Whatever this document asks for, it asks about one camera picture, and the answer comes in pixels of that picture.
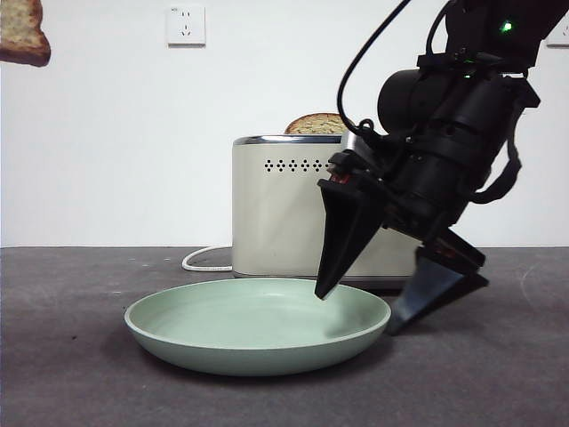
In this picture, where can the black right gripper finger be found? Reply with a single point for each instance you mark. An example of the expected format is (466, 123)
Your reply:
(427, 293)
(347, 231)

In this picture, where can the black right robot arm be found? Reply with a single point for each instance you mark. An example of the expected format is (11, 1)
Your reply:
(444, 133)

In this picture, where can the beige two-slot toaster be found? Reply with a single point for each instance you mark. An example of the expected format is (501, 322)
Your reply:
(275, 213)

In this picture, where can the pale green round plate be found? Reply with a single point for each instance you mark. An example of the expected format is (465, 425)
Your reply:
(249, 320)

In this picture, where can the small brown-crust bread slice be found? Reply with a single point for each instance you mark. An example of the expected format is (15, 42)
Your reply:
(311, 125)

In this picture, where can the large brown-crust bread slice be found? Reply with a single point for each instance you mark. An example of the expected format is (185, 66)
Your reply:
(22, 31)

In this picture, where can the white wall socket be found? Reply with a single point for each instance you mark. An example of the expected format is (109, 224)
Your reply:
(562, 39)
(186, 37)

